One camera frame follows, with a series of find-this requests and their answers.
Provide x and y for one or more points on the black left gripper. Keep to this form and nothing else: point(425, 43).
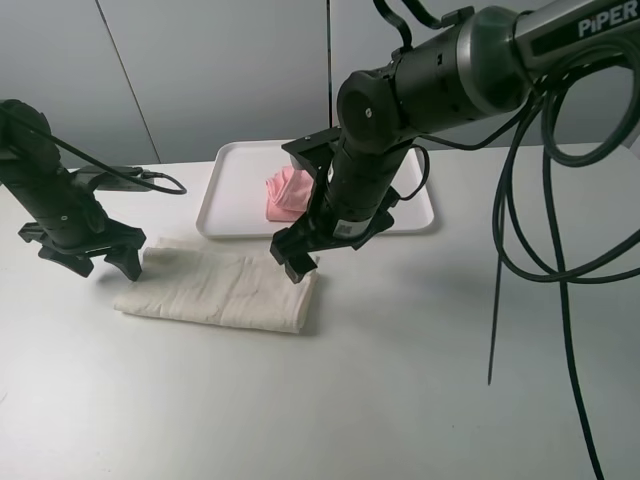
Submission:
point(73, 227)

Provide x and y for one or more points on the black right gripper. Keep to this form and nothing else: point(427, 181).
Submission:
point(348, 204)

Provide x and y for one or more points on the cream white towel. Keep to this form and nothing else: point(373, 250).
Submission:
point(204, 284)

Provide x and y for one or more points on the pink towel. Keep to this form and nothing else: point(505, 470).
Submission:
point(288, 193)

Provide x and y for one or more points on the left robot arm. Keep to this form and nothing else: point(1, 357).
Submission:
point(26, 149)

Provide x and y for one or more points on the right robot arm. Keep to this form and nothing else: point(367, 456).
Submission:
point(479, 64)

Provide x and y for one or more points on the white plastic tray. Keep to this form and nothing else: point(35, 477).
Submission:
point(234, 205)

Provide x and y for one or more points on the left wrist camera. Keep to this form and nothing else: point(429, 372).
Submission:
point(94, 178)

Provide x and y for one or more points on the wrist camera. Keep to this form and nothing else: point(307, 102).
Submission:
point(302, 163)
point(94, 178)

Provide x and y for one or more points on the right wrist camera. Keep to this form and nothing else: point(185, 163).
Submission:
point(302, 163)

